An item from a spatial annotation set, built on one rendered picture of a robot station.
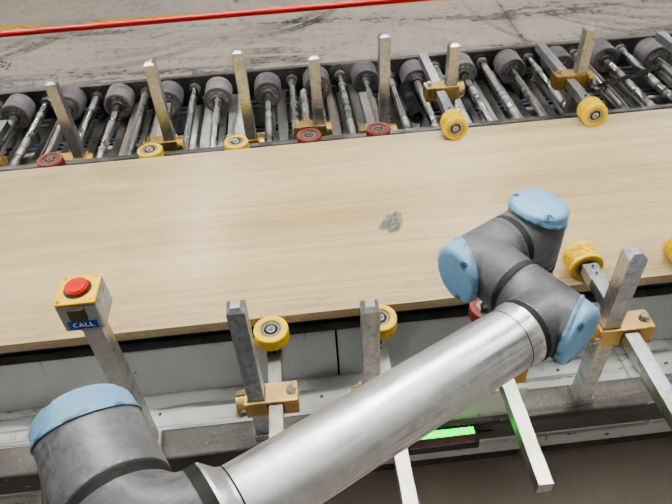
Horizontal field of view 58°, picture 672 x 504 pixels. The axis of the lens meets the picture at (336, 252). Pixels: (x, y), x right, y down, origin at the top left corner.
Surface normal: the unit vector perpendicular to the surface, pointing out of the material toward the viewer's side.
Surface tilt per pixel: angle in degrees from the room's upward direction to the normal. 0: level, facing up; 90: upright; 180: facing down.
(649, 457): 0
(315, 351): 90
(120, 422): 36
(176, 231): 0
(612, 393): 0
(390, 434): 55
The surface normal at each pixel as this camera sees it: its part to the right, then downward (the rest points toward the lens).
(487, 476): -0.05, -0.74
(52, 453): -0.53, -0.34
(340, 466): 0.47, 0.00
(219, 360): 0.10, 0.67
